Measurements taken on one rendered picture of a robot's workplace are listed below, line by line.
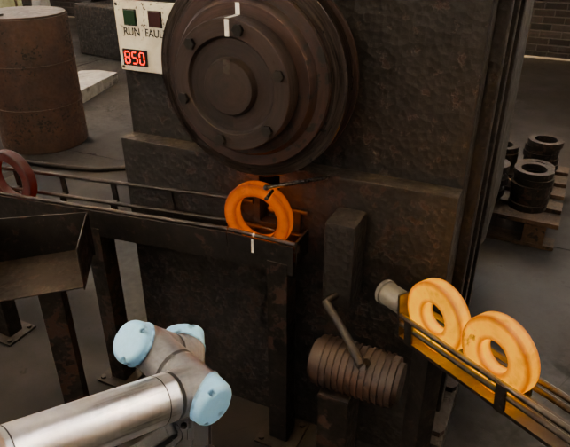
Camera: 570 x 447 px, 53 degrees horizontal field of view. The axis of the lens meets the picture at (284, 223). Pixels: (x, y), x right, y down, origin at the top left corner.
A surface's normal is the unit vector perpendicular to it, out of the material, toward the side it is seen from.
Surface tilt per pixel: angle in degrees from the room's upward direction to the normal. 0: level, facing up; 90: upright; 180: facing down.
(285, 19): 45
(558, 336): 0
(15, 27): 90
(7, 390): 0
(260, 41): 90
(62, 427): 34
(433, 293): 90
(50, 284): 5
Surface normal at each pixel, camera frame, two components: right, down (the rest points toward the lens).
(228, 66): -0.42, 0.43
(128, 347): -0.47, -0.38
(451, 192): 0.00, -0.88
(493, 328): -0.86, 0.24
